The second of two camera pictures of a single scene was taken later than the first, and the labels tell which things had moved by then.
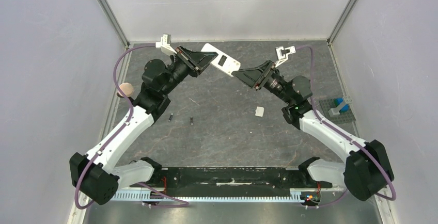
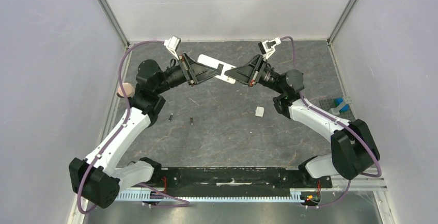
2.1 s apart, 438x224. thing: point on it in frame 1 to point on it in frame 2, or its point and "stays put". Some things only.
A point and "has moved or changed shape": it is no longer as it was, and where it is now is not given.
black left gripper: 196,62 to 196,72
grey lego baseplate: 343,117 stays put
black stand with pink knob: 128,90 stays put
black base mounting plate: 259,177 stays put
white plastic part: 223,62 has moved or changed shape
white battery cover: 259,111 stays put
